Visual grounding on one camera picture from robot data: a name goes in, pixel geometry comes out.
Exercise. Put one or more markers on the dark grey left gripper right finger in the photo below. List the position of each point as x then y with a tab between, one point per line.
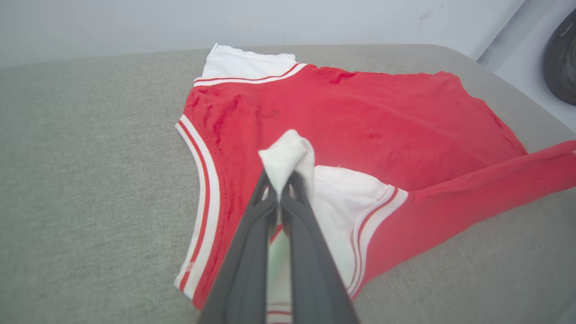
310	279

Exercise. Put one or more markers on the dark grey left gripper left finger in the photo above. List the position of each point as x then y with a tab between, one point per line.
245	270

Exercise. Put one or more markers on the red and white garment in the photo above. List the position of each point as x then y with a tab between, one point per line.
360	117

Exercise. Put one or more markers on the white washing machine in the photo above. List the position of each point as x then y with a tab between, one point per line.
526	76

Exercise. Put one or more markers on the dark round washing machine door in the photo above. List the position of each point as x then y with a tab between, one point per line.
562	67

